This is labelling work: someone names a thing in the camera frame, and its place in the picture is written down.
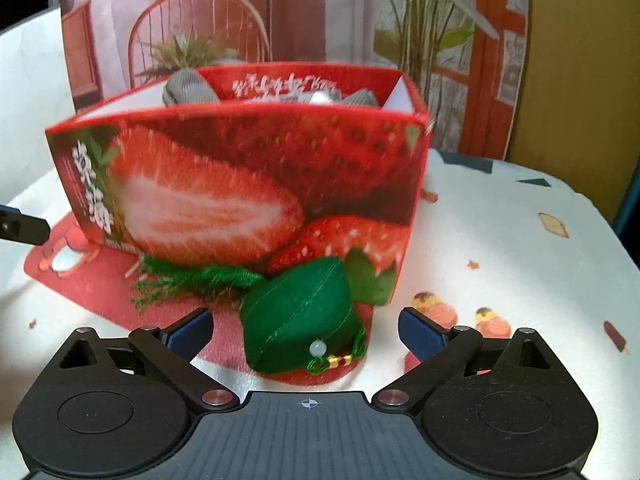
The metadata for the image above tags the green fabric zongzi sachet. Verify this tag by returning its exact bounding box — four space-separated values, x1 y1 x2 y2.
131 256 367 375

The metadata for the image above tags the printed living room backdrop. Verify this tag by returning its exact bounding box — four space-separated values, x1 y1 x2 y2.
58 0 528 158

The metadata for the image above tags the white cartoon print tablecloth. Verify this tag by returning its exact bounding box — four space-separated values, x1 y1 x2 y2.
1 151 639 479

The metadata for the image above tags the red strawberry cardboard box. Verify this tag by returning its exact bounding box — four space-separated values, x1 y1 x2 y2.
46 62 432 306

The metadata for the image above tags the grey mesh glove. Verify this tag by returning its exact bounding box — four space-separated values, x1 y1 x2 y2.
162 68 380 107

